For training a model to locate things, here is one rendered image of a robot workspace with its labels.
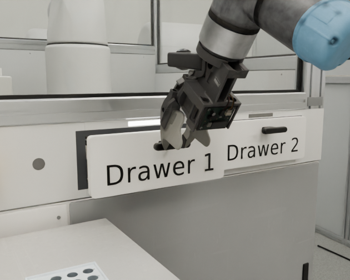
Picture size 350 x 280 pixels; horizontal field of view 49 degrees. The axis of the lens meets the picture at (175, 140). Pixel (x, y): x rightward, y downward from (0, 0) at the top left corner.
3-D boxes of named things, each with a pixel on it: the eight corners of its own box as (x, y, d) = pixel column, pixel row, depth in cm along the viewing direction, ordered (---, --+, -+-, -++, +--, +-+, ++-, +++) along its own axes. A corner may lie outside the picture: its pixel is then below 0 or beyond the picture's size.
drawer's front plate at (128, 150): (224, 178, 82) (225, 126, 80) (91, 199, 67) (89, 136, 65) (219, 175, 83) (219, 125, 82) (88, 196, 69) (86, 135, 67)
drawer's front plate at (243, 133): (304, 158, 103) (306, 116, 101) (217, 170, 88) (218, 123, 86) (299, 156, 104) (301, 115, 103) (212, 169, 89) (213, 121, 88)
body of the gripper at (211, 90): (189, 135, 59) (218, 68, 51) (165, 100, 64) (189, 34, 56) (228, 131, 62) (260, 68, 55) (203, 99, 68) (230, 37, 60)
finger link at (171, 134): (162, 168, 64) (186, 126, 60) (148, 144, 68) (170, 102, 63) (177, 168, 66) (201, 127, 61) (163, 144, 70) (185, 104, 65)
